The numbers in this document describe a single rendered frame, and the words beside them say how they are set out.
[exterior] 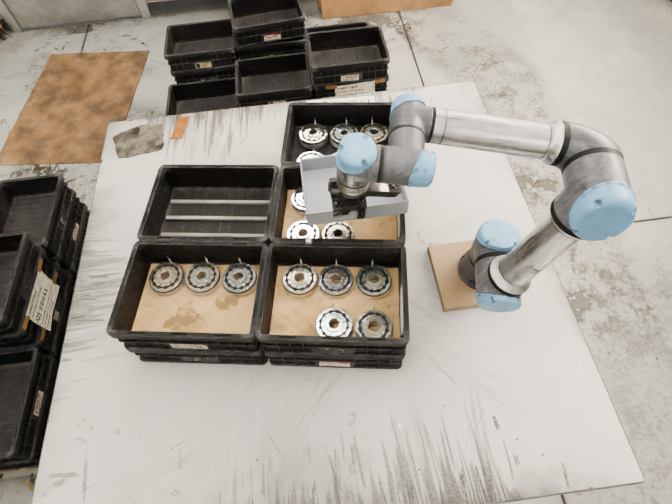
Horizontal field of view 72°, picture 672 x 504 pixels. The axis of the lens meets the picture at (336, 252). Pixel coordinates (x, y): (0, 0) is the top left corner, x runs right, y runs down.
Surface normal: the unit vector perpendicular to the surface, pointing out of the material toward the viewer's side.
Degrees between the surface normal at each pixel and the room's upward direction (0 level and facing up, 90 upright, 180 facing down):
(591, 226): 83
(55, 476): 0
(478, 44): 0
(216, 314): 0
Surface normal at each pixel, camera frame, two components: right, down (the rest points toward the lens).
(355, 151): 0.01, -0.26
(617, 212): -0.09, 0.79
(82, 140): -0.05, -0.53
